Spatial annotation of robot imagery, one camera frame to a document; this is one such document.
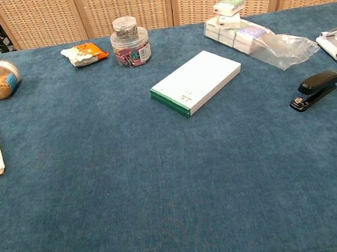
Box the black stapler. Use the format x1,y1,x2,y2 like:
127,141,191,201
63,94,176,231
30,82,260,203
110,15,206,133
286,68,337,113

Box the large clear jar binder clips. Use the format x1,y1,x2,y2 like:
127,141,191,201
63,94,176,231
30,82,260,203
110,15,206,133
108,25,154,71

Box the white notepad with green edge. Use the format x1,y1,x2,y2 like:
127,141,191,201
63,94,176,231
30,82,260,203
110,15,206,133
145,45,248,123

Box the blue table cloth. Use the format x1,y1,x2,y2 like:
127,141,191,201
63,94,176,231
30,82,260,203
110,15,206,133
0,1,337,252

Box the small clear jar paper clips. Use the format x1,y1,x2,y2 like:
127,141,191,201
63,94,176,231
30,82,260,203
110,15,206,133
111,14,140,42

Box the orange and white snack packet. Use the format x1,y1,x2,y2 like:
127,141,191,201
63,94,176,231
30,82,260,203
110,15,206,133
59,39,111,70

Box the wicker folding screen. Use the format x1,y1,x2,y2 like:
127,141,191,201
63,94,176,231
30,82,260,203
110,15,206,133
0,0,337,54

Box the clear plastic pack of boxes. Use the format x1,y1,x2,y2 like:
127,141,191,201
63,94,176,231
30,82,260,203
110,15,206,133
201,4,323,81

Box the green and white small box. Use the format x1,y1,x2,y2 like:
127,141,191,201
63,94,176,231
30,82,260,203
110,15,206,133
212,0,248,19

